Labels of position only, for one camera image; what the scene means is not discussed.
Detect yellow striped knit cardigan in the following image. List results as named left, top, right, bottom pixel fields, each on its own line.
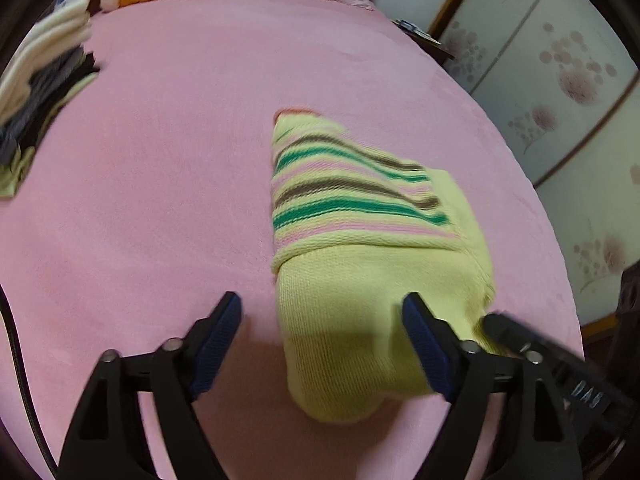
left=271, top=110, right=496, bottom=424

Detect pink bed sheet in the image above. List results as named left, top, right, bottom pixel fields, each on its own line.
left=1, top=0, right=582, bottom=479

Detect dark wooden nightstand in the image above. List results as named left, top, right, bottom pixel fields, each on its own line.
left=393, top=20, right=454, bottom=66

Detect light green folded garment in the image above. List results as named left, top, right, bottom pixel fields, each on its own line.
left=1, top=73, right=98, bottom=200

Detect floral sliding wardrobe door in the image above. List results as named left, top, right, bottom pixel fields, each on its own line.
left=442, top=0, right=639, bottom=323

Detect items on nightstand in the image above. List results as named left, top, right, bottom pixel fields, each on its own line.
left=393, top=18, right=439, bottom=44

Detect grey folded garment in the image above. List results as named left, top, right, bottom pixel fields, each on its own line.
left=1, top=47, right=96, bottom=165

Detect black folded garment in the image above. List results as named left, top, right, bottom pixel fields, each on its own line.
left=26, top=47, right=99, bottom=110

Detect white folded fleece garment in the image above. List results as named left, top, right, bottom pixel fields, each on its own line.
left=0, top=0, right=91, bottom=125

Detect black cable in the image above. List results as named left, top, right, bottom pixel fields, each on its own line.
left=0, top=284, right=59, bottom=480

